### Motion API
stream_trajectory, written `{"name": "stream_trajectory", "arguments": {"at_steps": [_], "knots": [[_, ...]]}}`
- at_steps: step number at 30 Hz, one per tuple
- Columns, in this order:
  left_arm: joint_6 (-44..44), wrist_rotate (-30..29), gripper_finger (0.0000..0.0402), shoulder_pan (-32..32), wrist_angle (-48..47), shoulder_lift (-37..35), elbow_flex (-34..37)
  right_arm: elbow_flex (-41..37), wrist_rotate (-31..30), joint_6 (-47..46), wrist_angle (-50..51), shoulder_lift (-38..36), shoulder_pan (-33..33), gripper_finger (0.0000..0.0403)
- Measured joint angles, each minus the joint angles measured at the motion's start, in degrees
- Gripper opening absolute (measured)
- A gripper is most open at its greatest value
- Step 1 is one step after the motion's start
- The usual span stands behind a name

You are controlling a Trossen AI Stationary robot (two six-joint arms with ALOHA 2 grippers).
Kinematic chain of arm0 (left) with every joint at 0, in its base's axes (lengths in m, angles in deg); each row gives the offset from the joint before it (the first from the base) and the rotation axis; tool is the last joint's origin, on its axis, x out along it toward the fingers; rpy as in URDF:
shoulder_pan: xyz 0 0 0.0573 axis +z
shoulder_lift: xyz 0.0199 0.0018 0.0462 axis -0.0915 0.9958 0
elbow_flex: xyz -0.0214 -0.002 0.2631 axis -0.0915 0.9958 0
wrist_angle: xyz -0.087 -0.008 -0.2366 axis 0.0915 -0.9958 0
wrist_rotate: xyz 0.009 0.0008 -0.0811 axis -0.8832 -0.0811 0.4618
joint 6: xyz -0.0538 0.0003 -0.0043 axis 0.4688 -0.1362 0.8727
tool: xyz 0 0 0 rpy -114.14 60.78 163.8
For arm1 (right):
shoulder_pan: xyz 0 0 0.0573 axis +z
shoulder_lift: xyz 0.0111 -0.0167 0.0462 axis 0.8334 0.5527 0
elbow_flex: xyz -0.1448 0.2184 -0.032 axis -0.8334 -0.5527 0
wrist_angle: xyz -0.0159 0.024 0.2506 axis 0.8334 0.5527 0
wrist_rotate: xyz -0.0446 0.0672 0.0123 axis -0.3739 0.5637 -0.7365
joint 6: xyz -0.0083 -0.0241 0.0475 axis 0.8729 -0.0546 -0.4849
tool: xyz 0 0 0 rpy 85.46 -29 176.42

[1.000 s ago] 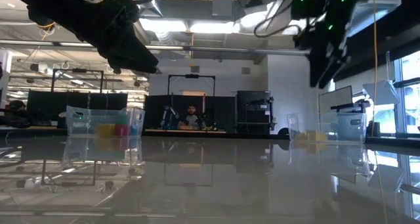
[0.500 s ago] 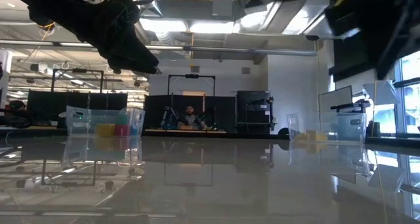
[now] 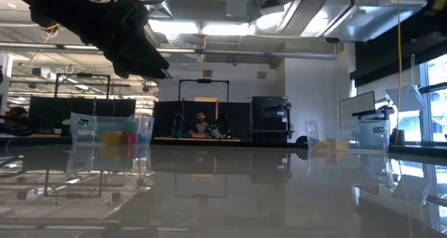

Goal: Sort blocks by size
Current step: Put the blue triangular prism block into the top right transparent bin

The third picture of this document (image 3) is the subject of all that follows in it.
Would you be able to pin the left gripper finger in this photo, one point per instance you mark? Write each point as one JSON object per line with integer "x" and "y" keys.
{"x": 139, "y": 72}
{"x": 146, "y": 56}

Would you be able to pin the teal wooden block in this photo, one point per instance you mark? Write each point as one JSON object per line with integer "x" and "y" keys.
{"x": 130, "y": 127}

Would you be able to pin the red wooden cube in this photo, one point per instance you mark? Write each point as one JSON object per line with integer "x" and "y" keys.
{"x": 130, "y": 138}

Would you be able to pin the blue wooden cube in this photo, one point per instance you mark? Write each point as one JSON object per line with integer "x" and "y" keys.
{"x": 142, "y": 139}

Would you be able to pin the yellow wooden cube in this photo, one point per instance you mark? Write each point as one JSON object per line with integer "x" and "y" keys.
{"x": 331, "y": 143}
{"x": 112, "y": 137}
{"x": 319, "y": 146}
{"x": 344, "y": 146}

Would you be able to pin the black ceiling spotlight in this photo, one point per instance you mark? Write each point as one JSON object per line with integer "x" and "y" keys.
{"x": 36, "y": 71}
{"x": 146, "y": 88}

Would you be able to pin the ceiling light panel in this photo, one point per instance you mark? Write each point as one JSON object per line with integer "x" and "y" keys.
{"x": 173, "y": 27}
{"x": 227, "y": 28}

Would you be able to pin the grey horizontal pipe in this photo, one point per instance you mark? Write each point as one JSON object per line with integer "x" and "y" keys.
{"x": 209, "y": 51}

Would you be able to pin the distant wooden table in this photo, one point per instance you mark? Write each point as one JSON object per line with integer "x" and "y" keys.
{"x": 164, "y": 139}

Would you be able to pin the clear plastic bin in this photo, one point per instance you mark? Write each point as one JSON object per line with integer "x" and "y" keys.
{"x": 366, "y": 133}
{"x": 87, "y": 130}

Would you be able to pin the person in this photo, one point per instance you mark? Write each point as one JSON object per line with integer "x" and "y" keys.
{"x": 200, "y": 121}
{"x": 17, "y": 119}

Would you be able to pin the black partition panel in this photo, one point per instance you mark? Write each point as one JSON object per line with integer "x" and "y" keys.
{"x": 237, "y": 119}
{"x": 49, "y": 109}

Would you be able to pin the grey junction box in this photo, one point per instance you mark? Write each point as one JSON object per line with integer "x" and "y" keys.
{"x": 236, "y": 7}

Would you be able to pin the black equipment cart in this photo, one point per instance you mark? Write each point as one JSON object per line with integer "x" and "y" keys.
{"x": 269, "y": 116}

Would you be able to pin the glossy white work board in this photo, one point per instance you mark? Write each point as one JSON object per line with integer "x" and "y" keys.
{"x": 223, "y": 196}

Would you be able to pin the black round object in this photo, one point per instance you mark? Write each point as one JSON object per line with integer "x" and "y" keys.
{"x": 301, "y": 140}

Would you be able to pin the computer monitor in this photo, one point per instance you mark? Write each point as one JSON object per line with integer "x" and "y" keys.
{"x": 356, "y": 105}

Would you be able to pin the black desk equipment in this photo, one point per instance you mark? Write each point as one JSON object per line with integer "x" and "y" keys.
{"x": 372, "y": 113}

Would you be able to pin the white angled panel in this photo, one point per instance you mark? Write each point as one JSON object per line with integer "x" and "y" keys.
{"x": 406, "y": 98}

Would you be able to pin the silver round duct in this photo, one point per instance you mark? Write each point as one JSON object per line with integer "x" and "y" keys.
{"x": 164, "y": 9}

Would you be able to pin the black gantry frame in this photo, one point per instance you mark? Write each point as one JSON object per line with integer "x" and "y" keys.
{"x": 204, "y": 81}

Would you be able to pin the wall vent grille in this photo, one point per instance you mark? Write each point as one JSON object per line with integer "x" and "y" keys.
{"x": 262, "y": 75}
{"x": 207, "y": 73}

